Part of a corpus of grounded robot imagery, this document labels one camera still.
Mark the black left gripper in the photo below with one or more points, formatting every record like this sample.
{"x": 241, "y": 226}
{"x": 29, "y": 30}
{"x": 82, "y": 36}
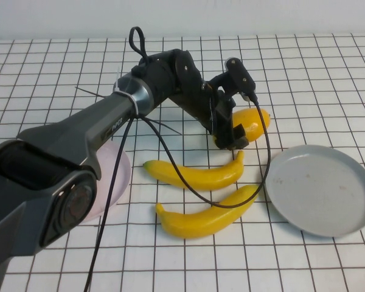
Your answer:
{"x": 223, "y": 121}

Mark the yellow mango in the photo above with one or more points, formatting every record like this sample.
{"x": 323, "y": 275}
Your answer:
{"x": 249, "y": 120}

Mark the slim yellow banana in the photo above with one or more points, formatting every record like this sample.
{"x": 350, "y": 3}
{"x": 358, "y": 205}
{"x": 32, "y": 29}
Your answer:
{"x": 200, "y": 179}

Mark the thick yellow banana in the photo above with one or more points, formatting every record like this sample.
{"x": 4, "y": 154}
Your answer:
{"x": 185, "y": 225}

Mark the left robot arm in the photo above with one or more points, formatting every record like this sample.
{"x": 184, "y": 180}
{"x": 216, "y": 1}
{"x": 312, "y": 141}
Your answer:
{"x": 64, "y": 137}

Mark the grey round plate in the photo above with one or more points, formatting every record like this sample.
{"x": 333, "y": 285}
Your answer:
{"x": 319, "y": 191}

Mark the pink round plate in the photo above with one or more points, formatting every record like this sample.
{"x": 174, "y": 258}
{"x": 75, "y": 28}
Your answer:
{"x": 121, "y": 170}

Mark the black zip tie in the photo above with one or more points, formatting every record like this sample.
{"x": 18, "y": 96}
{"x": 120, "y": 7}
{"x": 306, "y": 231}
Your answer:
{"x": 164, "y": 126}
{"x": 89, "y": 92}

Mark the white grid-pattern tablecloth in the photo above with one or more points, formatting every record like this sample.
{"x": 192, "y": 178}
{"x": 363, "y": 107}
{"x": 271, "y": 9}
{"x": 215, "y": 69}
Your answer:
{"x": 307, "y": 76}

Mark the white zip tie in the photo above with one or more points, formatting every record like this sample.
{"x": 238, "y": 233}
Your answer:
{"x": 130, "y": 98}

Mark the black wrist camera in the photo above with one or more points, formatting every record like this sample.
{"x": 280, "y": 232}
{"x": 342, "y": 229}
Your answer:
{"x": 240, "y": 77}

